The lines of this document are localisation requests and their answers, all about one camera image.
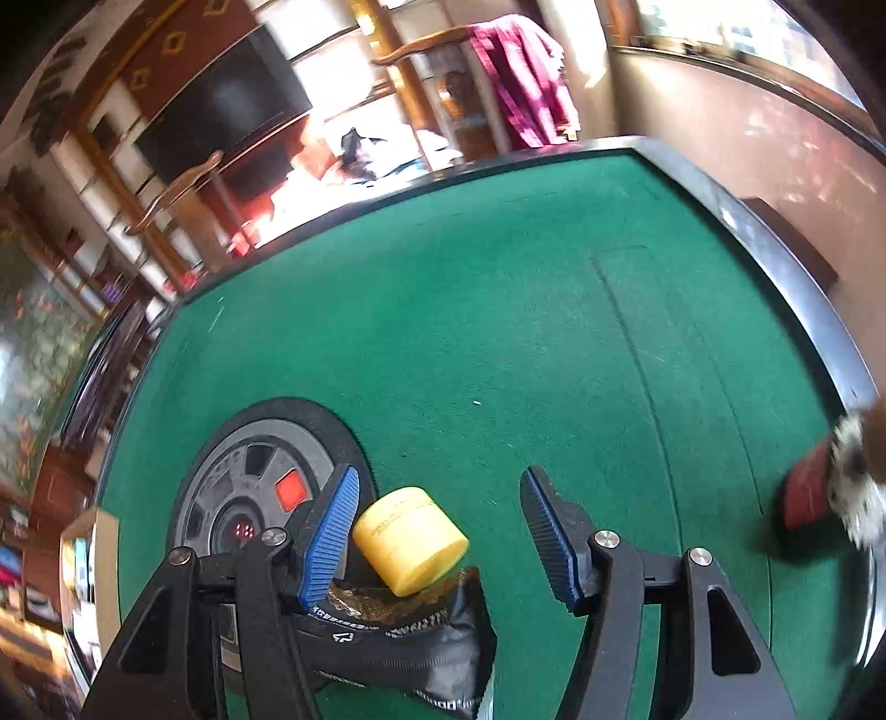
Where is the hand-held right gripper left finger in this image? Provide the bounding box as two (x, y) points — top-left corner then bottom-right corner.
(79, 464), (362, 720)

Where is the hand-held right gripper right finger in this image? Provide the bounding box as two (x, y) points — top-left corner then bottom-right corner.
(519, 466), (797, 720)

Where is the yellow round jar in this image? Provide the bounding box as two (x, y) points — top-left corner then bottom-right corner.
(352, 486), (472, 598)

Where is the black zipper pouch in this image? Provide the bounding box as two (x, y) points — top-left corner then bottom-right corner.
(221, 566), (499, 720)

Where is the cardboard box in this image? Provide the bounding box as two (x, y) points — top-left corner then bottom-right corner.
(59, 505), (122, 686)

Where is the round grey table control panel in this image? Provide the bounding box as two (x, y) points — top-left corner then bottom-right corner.
(166, 397), (380, 693)

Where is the black bottle wooden lid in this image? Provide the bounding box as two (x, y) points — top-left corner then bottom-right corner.
(771, 405), (886, 555)

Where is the red wooden tv cabinet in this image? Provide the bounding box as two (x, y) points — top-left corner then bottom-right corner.
(208, 117), (333, 250)

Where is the black clothing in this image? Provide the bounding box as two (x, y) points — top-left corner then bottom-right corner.
(339, 128), (389, 181)

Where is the black television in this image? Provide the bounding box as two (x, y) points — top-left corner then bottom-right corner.
(133, 24), (314, 188)

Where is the dark red cloth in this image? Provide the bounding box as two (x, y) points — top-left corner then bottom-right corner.
(467, 14), (583, 150)

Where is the carved back wooden chair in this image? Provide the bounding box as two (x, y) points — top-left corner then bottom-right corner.
(370, 24), (583, 171)

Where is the window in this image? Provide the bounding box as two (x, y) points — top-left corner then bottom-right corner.
(609, 0), (873, 112)

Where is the landscape wall painting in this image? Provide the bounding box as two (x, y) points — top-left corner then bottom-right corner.
(0, 228), (105, 500)

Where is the curved rail wooden chair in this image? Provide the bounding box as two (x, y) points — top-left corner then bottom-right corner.
(125, 151), (233, 278)

